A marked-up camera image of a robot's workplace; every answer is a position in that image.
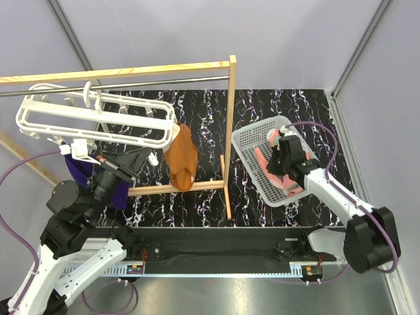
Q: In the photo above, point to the purple sock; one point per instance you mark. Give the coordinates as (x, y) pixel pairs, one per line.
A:
(82, 171)

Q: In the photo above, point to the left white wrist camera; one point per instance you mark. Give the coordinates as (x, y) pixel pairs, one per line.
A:
(79, 150)

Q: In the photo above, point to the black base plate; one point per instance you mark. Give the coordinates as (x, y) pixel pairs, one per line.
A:
(220, 252)

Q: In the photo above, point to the orange sock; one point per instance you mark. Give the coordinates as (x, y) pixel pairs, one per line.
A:
(182, 160)

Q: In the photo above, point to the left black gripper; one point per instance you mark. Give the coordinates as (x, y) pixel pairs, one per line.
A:
(126, 164)

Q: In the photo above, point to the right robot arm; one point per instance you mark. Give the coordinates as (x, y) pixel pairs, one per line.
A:
(370, 239)

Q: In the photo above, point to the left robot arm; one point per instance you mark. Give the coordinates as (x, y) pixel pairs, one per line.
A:
(75, 204)

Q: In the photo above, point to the metal rack rod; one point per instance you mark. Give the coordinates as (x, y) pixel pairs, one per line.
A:
(115, 86)

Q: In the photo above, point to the white plastic clip hanger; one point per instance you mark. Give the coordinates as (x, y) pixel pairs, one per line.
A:
(34, 116)

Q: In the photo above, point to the black marbled mat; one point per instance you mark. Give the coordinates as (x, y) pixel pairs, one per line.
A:
(204, 111)

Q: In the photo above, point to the wooden clothes rack frame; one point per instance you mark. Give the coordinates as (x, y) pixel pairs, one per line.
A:
(79, 79)

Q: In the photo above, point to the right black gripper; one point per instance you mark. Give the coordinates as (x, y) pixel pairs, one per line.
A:
(272, 165)

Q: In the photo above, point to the white plastic basket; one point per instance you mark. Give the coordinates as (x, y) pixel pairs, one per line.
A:
(252, 136)

